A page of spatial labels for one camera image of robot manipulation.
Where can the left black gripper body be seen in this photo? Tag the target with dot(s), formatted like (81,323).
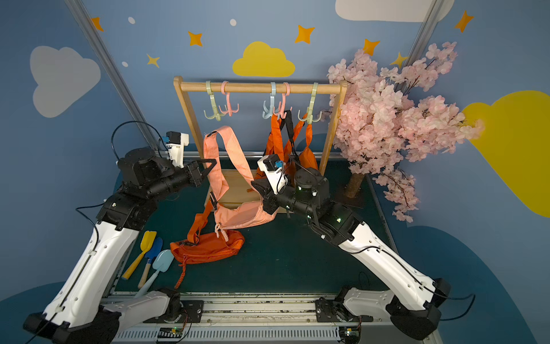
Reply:
(194,172)

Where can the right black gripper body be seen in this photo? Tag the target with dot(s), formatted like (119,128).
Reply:
(266,192)

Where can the red orange waist bag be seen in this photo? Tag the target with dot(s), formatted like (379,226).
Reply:
(275,141)

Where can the pink waist bag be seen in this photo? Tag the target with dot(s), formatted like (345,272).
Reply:
(249,213)

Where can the dark orange waist bag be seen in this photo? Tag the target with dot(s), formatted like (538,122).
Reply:
(200,248)

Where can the black waist bag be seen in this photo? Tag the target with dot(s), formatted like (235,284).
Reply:
(290,154)

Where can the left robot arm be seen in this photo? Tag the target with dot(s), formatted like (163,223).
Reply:
(75,315)

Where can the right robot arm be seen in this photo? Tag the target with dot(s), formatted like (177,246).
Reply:
(413,299)

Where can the green hook left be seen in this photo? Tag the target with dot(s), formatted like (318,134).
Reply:
(216,114)

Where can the green hook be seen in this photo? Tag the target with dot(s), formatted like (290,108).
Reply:
(216,114)
(308,118)

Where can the pink hook left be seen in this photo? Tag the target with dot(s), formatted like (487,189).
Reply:
(228,109)

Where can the pink hook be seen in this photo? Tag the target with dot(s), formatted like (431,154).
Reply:
(228,109)
(280,112)

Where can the green hook right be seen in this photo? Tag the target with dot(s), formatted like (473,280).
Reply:
(308,118)

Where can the pink hook right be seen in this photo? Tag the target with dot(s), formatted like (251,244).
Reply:
(280,112)

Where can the blue hook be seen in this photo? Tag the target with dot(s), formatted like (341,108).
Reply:
(268,110)

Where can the yellow toy shovel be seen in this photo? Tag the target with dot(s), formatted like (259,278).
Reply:
(145,246)

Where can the light blue toy shovel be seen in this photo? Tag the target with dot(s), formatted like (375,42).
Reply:
(161,264)

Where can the pink blossom tree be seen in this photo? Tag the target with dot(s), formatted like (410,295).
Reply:
(380,126)

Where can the horizontal aluminium rail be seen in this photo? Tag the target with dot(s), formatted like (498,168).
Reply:
(194,154)

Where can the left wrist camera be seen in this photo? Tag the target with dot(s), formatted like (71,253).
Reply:
(176,143)

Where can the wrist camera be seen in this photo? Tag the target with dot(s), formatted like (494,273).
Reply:
(273,168)
(176,143)

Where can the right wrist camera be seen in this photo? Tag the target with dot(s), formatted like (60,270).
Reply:
(273,168)

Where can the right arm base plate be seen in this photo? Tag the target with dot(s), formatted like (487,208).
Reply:
(331,311)

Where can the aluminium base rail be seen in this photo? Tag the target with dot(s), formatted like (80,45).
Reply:
(240,318)

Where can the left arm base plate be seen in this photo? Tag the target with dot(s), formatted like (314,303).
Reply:
(180,312)

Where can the left aluminium corner post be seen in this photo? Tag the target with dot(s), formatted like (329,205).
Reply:
(92,34)

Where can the aluminium corner post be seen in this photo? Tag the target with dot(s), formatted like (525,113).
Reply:
(92,34)
(425,32)

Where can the right aluminium corner post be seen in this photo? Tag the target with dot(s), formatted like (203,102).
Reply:
(425,32)

